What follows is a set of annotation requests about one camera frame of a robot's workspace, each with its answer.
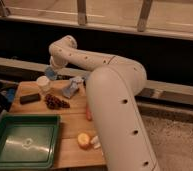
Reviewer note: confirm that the blue object at left edge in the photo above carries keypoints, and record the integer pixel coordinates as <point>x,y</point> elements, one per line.
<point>10,94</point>

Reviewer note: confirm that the wooden cutting board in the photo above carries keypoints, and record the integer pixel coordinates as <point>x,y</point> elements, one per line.
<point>73,121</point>

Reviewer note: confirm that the orange carrot sausage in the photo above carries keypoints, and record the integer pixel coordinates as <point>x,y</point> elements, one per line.
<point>88,114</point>

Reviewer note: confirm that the bunch of dark grapes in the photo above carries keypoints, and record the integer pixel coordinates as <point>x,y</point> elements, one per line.
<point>54,102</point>

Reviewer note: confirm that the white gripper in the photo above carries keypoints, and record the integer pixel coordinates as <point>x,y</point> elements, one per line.
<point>57,63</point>

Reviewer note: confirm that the white plastic cup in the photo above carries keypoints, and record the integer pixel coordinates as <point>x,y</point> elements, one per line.
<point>44,84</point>

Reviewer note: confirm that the green plastic tray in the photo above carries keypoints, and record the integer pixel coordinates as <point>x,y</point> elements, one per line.
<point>27,142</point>

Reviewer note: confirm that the black rectangular sponge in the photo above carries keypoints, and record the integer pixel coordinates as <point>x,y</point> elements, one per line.
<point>30,98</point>

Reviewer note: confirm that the orange yellow fruit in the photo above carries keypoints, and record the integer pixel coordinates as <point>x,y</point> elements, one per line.
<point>83,140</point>

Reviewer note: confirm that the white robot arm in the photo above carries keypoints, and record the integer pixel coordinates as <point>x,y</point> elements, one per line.
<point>111,87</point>

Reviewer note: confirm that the blue plastic cup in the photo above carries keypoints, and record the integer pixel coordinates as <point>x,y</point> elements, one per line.
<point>50,73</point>

